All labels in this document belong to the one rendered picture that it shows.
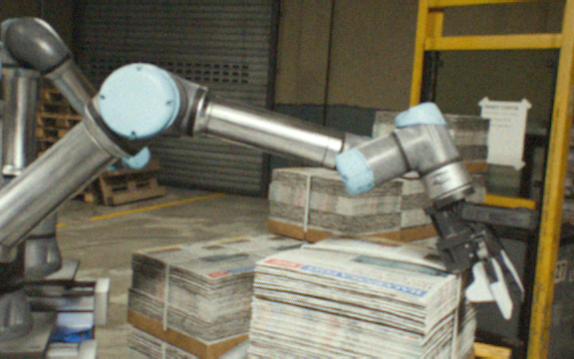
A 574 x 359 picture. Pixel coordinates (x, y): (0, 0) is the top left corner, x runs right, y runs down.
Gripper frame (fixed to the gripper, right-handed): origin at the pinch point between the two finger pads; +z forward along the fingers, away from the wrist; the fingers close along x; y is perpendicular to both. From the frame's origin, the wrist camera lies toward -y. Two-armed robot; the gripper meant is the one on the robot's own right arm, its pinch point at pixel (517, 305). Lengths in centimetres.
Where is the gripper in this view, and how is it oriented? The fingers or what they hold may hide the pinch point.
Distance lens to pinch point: 117.0
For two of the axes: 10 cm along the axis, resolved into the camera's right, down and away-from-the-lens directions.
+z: 3.8, 9.1, -1.4
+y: -7.9, 4.0, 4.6
